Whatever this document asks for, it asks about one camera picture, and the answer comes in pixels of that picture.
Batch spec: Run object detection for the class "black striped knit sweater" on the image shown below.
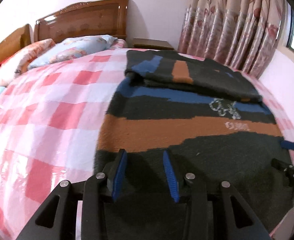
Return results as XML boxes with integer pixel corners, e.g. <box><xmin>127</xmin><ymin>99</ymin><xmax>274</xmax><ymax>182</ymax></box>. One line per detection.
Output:
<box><xmin>94</xmin><ymin>50</ymin><xmax>293</xmax><ymax>239</ymax></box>

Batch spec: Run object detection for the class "pink floral curtain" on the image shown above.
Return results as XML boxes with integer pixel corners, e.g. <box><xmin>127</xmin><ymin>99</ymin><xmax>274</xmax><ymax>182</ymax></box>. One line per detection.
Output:
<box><xmin>178</xmin><ymin>0</ymin><xmax>284</xmax><ymax>78</ymax></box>

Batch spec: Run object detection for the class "orange floral pillow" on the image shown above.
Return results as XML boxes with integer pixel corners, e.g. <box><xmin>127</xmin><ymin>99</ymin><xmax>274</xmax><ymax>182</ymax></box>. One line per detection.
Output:
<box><xmin>0</xmin><ymin>38</ymin><xmax>55</xmax><ymax>87</ymax></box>

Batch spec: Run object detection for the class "wooden nightstand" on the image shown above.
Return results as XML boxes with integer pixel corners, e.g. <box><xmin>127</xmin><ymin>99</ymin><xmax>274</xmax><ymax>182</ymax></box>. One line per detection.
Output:
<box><xmin>132</xmin><ymin>38</ymin><xmax>174</xmax><ymax>50</ymax></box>

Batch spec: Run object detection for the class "blue floral pillow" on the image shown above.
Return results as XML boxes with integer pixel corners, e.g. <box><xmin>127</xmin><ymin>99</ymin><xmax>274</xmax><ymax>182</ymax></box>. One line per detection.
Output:
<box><xmin>27</xmin><ymin>35</ymin><xmax>117</xmax><ymax>70</ymax></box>

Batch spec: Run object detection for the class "light wooden headboard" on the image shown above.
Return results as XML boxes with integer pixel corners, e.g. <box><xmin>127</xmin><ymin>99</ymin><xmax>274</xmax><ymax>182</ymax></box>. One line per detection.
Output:
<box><xmin>0</xmin><ymin>24</ymin><xmax>31</xmax><ymax>62</ymax></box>

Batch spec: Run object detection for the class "pink floral quilt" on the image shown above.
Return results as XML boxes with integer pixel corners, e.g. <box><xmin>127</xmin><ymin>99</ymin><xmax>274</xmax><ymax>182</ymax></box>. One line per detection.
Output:
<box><xmin>110</xmin><ymin>38</ymin><xmax>128</xmax><ymax>50</ymax></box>

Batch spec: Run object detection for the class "dark wooden headboard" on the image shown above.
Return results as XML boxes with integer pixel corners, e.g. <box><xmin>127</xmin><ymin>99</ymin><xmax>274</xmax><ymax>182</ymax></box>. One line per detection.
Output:
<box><xmin>34</xmin><ymin>0</ymin><xmax>129</xmax><ymax>43</ymax></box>

